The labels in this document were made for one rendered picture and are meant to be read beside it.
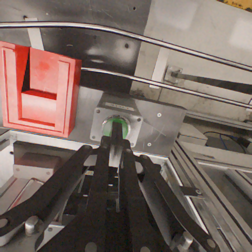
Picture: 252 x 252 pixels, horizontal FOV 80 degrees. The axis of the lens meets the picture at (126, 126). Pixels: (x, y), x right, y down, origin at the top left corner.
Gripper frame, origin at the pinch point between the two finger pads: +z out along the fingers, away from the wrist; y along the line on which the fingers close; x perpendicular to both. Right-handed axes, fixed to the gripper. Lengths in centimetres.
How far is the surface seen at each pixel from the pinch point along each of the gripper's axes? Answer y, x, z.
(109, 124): -1.1, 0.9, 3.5
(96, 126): -3.1, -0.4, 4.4
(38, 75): -17.1, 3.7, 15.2
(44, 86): -15.9, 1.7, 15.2
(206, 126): 91, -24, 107
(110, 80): -3.1, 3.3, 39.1
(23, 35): -33, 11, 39
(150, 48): 20, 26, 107
